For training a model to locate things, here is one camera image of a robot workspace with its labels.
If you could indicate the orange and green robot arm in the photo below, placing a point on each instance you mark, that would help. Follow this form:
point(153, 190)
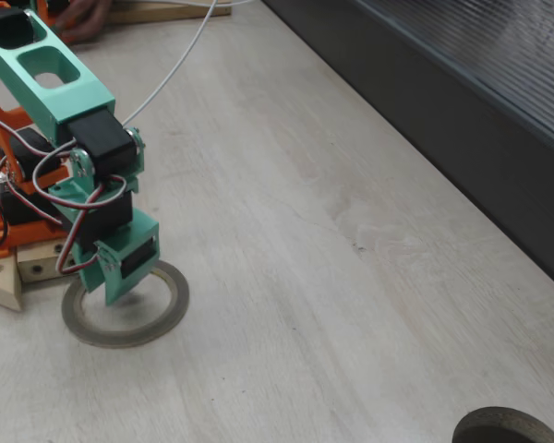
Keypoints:
point(51, 92)

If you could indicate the green gripper black servo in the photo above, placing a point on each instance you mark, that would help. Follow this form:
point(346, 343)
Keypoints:
point(136, 258)

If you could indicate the light wooden plank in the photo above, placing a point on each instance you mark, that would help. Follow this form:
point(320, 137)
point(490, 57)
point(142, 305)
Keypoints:
point(2, 281)

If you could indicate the orange leader arm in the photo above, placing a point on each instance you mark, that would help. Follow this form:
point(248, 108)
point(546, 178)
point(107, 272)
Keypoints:
point(46, 18)

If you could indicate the ribbed glass desk partition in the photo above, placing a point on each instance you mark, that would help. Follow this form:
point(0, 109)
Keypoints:
point(443, 92)

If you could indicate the wooden base block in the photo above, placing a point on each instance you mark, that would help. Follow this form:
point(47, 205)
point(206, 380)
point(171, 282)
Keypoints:
point(46, 263)

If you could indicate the person's hand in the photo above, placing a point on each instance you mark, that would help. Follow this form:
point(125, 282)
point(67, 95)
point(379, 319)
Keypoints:
point(90, 18)

